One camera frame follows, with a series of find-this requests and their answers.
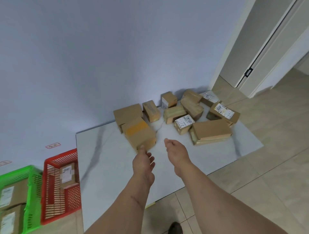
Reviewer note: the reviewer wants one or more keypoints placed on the person's left hand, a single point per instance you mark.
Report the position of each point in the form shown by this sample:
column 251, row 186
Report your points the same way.
column 142, row 165

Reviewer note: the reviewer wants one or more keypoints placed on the person's right hand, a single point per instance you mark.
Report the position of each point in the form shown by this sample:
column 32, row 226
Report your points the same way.
column 178, row 155

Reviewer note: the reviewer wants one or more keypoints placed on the person's right thumb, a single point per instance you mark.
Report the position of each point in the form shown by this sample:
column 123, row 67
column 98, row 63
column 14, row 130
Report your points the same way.
column 168, row 143

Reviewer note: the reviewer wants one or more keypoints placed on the person's left thumb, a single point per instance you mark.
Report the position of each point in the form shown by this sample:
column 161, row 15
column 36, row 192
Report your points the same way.
column 142, row 149

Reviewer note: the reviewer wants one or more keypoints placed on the person's right forearm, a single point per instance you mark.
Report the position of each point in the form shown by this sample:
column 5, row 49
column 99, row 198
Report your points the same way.
column 217, row 205

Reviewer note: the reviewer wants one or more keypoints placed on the person's left forearm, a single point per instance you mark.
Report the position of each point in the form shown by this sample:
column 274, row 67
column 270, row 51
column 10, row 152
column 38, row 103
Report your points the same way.
column 125, row 207

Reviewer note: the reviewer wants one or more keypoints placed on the pile of cardboard boxes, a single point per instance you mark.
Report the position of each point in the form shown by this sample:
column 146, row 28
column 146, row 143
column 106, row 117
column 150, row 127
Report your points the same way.
column 207, row 130

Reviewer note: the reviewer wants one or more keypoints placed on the small labelled cardboard parcel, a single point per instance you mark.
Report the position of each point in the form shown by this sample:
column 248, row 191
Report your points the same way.
column 68, row 174

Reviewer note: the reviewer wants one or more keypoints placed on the person's dark shoe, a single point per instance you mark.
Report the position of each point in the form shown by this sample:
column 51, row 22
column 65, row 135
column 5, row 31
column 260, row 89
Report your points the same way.
column 175, row 228

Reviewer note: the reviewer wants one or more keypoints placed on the red plastic basket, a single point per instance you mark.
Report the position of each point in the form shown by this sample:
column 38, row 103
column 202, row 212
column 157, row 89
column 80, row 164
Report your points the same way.
column 52, row 192

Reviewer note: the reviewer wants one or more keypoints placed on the black door latch plate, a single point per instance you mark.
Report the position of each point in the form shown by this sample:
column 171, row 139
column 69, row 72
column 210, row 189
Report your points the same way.
column 248, row 72

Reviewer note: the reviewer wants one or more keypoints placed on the green plastic basket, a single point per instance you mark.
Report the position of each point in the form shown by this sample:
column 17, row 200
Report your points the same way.
column 32, row 192

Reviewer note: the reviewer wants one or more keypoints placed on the white door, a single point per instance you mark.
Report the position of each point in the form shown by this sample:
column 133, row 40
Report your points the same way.
column 251, row 36

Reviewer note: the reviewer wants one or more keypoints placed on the flat labelled cardboard parcel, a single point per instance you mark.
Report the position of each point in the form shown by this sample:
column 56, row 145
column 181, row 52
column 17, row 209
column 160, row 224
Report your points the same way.
column 10, row 220
column 12, row 194

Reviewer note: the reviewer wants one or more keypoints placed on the red outlined wall sticker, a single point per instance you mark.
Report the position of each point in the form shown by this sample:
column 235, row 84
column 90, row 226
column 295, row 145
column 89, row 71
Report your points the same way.
column 53, row 145
column 4, row 163

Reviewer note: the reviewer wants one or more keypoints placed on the white door frame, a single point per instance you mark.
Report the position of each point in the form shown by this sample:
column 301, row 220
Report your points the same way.
column 277, row 55

